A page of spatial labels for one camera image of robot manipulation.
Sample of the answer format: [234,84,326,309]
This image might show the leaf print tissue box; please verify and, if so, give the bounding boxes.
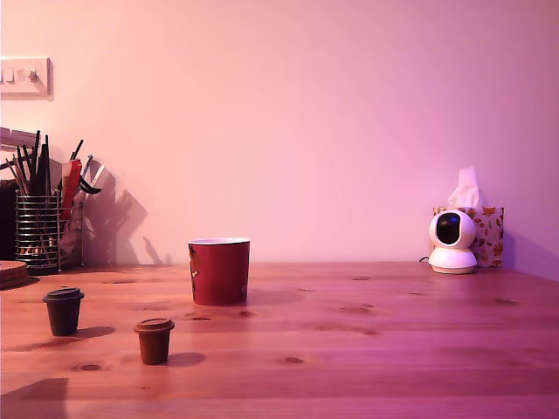
[432,206,505,268]

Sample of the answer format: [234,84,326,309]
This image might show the red coffee cup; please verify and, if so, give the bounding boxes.
[187,237,252,307]

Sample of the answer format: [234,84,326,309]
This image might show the dark brown coffee capsule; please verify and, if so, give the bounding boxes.
[42,286,86,337]

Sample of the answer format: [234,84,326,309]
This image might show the small white round camera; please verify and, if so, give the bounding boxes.
[427,209,478,275]

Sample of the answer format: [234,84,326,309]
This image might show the red utensil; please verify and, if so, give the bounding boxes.
[60,159,84,222]

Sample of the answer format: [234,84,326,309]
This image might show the dark box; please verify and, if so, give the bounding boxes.
[0,178,18,262]

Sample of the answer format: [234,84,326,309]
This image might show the black chopstick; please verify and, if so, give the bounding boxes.
[29,129,41,184]

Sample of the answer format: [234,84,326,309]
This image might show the white wall rail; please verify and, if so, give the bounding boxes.
[0,127,40,152]

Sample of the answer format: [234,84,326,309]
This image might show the light brown coffee capsule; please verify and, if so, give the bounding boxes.
[133,318,176,366]

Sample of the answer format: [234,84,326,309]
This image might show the white wall switch plate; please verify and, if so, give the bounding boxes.
[0,57,54,101]

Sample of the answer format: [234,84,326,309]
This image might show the round cork trivet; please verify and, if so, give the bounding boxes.
[0,259,30,292]

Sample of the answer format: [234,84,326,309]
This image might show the white tissue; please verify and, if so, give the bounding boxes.
[446,165,481,208]

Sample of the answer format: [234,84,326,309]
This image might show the black spatula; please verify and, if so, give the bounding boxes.
[37,134,53,197]

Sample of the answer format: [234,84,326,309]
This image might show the wire utensil rack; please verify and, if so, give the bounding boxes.
[15,191,85,275]

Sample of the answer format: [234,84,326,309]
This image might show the metal tongs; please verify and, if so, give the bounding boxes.
[79,153,106,196]

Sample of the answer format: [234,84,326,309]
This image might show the brown chopstick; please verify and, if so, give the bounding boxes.
[4,157,30,196]

